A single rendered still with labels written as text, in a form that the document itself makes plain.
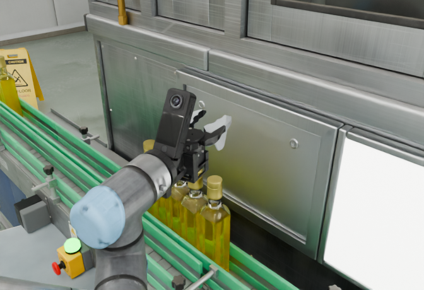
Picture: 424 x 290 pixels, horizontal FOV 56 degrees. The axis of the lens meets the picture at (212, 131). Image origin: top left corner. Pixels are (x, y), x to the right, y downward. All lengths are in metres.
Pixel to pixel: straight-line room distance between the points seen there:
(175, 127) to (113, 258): 0.22
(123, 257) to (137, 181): 0.11
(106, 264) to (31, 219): 0.85
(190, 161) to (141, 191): 0.14
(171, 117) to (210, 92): 0.32
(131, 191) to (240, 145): 0.44
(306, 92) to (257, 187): 0.30
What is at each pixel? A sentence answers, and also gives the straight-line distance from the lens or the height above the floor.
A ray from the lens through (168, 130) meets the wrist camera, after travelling 0.66.
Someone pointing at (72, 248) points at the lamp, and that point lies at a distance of 1.24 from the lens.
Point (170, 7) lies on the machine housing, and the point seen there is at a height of 1.46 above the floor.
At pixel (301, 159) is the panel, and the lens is 0.86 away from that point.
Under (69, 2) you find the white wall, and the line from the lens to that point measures 7.25.
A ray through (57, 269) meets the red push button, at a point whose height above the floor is 0.80.
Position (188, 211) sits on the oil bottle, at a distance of 0.95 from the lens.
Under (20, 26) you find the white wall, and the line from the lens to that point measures 6.97.
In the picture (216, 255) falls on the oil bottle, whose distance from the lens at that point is 0.97.
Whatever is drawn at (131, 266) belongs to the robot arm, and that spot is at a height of 1.23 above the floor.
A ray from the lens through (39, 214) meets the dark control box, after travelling 1.45.
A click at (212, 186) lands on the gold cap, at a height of 1.15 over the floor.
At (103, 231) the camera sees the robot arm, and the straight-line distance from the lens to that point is 0.56.
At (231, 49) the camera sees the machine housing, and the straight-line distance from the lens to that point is 0.93.
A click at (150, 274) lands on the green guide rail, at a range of 1.02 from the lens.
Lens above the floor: 1.66
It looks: 28 degrees down
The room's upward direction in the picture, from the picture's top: straight up
